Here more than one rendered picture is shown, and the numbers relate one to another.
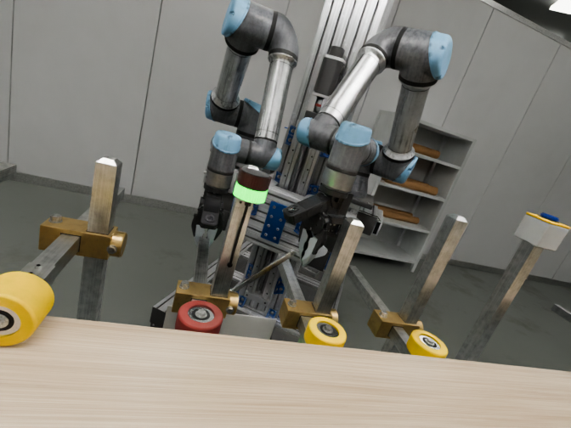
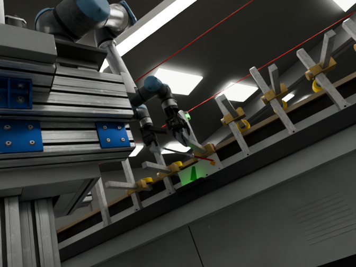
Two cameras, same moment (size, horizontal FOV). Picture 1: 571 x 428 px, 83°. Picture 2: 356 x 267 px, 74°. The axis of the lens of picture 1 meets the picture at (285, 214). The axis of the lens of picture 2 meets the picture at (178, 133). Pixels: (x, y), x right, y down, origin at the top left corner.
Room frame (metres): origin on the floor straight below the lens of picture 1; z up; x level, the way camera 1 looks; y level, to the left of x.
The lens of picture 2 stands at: (1.76, 0.80, 0.42)
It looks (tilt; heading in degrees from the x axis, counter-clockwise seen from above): 24 degrees up; 215
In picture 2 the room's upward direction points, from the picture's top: 22 degrees counter-clockwise
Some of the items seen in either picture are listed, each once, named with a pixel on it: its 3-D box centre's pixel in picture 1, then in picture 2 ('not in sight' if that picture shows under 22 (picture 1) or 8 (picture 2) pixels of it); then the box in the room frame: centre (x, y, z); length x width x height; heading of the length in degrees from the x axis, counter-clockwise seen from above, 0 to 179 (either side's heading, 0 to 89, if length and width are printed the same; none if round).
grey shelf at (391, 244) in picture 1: (397, 194); not in sight; (3.54, -1.10, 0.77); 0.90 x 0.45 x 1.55; 109
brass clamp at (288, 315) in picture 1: (308, 315); (168, 171); (0.69, -0.13, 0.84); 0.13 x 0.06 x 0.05; 107
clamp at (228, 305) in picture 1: (206, 300); (202, 152); (0.61, 0.11, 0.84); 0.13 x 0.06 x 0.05; 107
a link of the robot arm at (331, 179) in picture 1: (336, 179); (146, 123); (0.77, -0.09, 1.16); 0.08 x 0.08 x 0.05
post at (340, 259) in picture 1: (320, 308); (163, 169); (0.69, -0.15, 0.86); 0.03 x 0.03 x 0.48; 17
